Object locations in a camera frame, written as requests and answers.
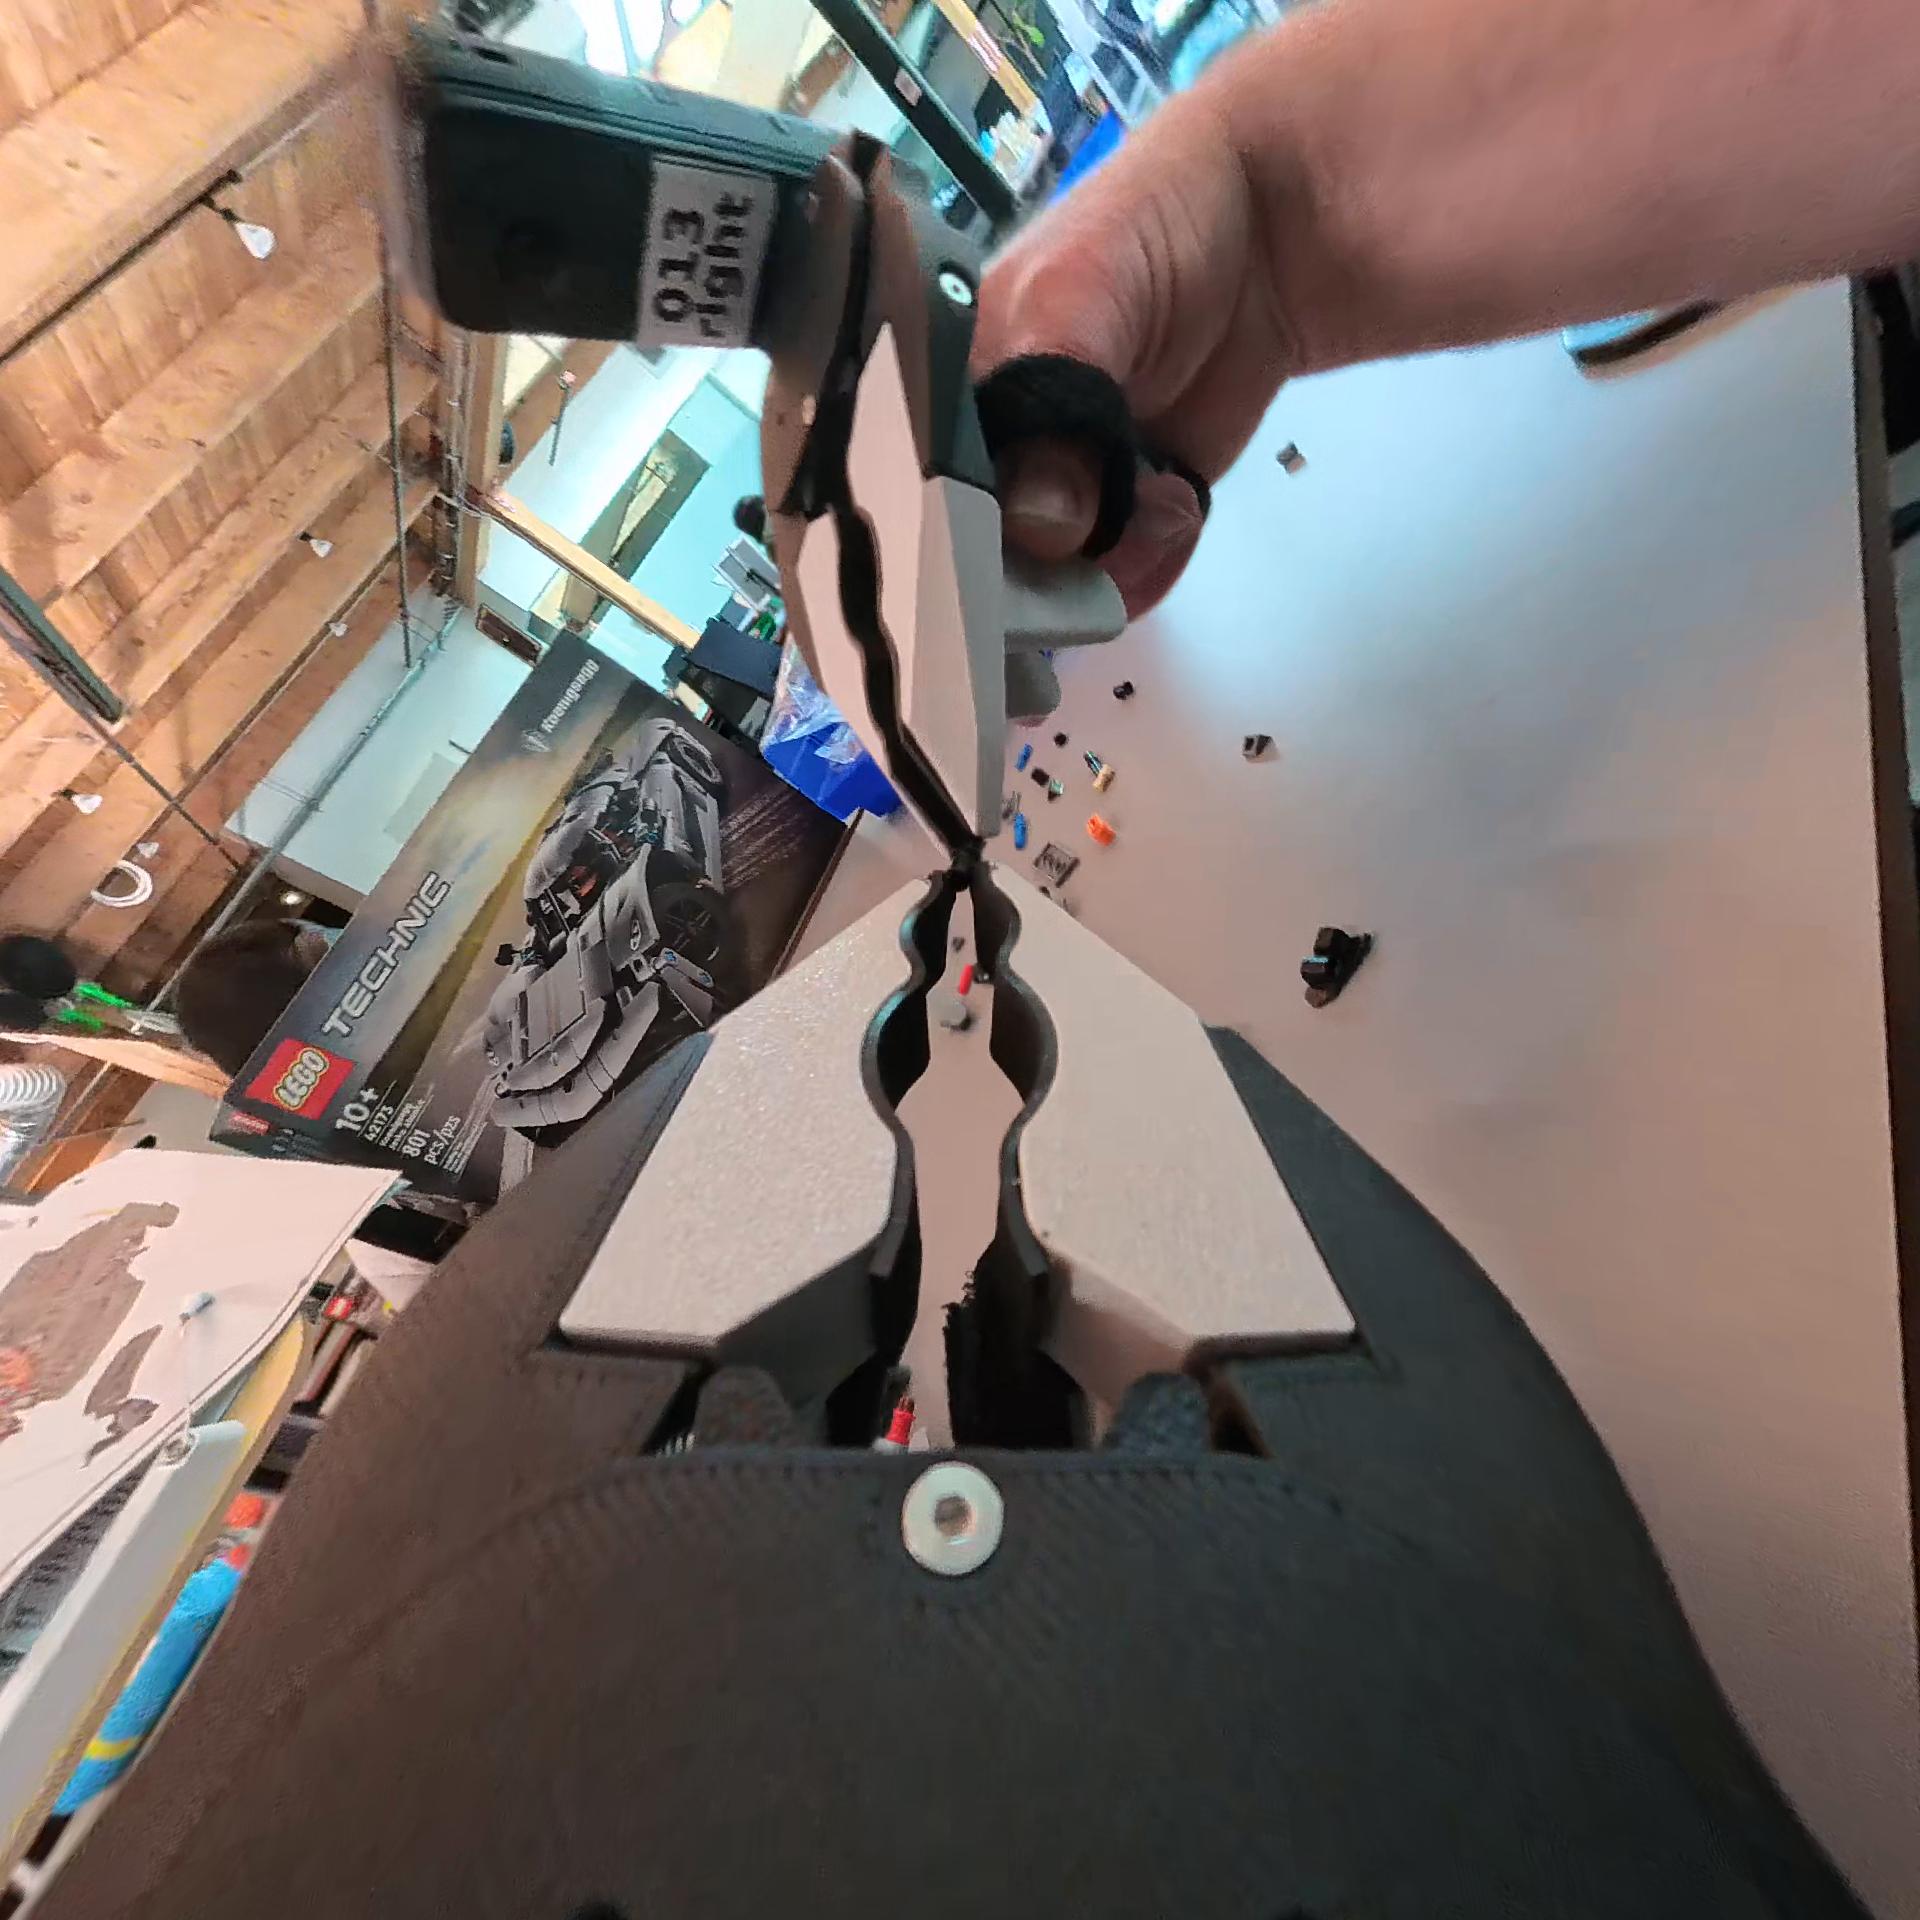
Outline lego instruction booklet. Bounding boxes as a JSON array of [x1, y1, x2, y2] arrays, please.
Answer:
[[0, 1152, 400, 1585]]

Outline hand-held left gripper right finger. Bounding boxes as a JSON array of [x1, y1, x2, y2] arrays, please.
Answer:
[[967, 866, 1364, 1398]]

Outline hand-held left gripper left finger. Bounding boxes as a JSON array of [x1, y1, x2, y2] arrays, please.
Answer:
[[556, 878, 963, 1375]]

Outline lego set box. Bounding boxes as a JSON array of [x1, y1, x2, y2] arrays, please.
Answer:
[[211, 631, 859, 1222]]

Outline person's right forearm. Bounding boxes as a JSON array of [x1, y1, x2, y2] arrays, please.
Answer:
[[1229, 0, 1920, 380]]

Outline person's right hand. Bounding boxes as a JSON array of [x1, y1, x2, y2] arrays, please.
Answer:
[[972, 82, 1310, 619]]

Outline blue and yellow cloth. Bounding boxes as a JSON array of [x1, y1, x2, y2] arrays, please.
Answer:
[[56, 1552, 231, 1820]]

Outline black metal shelf rack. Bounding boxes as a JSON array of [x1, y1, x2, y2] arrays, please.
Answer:
[[815, 0, 1085, 231]]

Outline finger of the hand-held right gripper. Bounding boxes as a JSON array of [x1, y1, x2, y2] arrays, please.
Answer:
[[761, 137, 968, 870], [831, 322, 1007, 864]]

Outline silver flexible duct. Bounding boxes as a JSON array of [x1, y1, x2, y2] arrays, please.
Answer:
[[0, 1063, 63, 1191]]

